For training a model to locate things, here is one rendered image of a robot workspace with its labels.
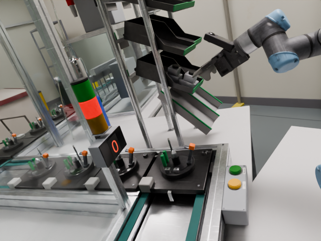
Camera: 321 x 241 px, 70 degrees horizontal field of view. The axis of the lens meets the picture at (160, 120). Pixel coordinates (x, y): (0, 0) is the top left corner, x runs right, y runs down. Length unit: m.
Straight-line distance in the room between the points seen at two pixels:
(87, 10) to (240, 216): 1.81
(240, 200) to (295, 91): 2.75
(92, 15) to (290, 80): 2.46
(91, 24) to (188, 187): 1.61
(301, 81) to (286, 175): 2.43
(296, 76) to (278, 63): 2.54
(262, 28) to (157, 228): 0.72
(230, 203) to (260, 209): 0.15
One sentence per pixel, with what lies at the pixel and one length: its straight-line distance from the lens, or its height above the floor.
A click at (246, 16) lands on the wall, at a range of 3.36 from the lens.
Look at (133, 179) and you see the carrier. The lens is 0.94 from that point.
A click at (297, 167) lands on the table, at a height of 0.86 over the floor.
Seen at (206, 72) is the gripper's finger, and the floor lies 1.27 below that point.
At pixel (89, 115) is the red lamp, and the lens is 0.65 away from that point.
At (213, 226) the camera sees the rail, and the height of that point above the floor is 0.96.
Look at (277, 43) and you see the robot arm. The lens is 0.82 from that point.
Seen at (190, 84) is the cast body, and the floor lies 1.22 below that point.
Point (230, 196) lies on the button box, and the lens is 0.78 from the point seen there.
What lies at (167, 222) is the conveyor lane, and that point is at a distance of 0.81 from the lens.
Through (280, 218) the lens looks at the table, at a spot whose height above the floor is 0.86.
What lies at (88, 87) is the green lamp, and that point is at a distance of 0.64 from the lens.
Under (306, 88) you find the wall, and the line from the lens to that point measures 3.36.
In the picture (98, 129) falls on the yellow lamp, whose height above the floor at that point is 1.27.
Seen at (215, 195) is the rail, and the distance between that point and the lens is 0.79.
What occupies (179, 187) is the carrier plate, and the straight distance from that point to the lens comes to 0.83.
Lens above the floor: 1.50
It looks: 23 degrees down
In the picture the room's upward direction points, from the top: 17 degrees counter-clockwise
